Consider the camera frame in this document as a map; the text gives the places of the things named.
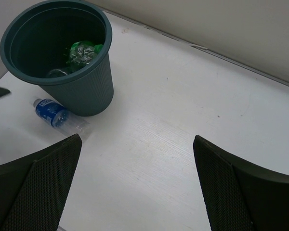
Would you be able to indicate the green plastic soda bottle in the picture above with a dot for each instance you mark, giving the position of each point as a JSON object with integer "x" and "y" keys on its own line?
{"x": 82, "y": 53}

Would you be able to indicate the clear bottle blue Pocari label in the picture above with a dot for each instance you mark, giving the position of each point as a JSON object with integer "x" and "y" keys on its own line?
{"x": 61, "y": 119}

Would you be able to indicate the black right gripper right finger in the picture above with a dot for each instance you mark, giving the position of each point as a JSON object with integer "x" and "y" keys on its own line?
{"x": 240, "y": 195}

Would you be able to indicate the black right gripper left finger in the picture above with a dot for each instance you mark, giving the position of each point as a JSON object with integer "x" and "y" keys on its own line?
{"x": 34, "y": 188}

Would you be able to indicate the dark teal plastic bin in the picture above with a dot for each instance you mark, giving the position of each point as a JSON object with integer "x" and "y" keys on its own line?
{"x": 38, "y": 41}

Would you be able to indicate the clear unlabelled plastic bottle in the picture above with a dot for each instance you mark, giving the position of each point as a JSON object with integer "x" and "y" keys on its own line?
{"x": 59, "y": 72}

